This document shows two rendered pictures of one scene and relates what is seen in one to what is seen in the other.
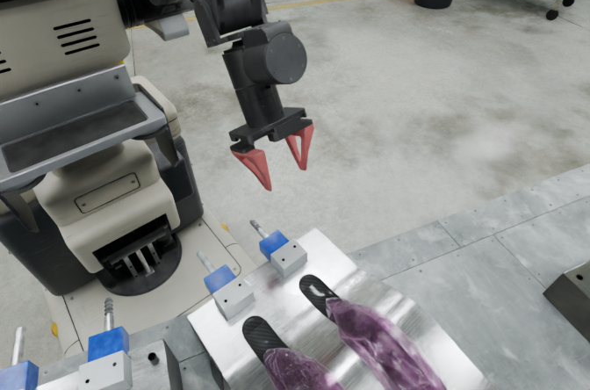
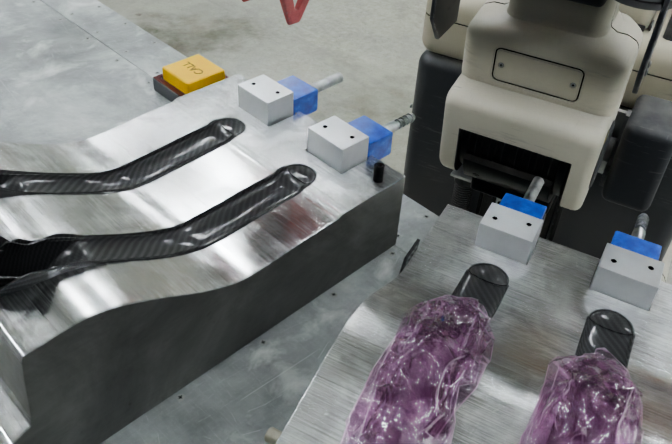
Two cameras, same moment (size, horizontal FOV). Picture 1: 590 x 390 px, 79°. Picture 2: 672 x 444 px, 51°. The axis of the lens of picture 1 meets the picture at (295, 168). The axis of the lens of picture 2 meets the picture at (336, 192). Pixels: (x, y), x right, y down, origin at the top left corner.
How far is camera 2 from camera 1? 0.32 m
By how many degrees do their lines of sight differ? 49
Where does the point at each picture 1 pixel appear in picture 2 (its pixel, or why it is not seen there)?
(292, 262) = (621, 273)
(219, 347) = (436, 249)
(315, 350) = (509, 344)
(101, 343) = (364, 126)
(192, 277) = not seen: hidden behind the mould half
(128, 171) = (578, 64)
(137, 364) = (365, 167)
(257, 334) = (482, 287)
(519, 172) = not seen: outside the picture
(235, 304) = (499, 229)
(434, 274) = not seen: outside the picture
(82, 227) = (476, 90)
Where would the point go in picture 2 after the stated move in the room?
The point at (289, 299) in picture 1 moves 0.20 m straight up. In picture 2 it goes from (562, 305) to (636, 104)
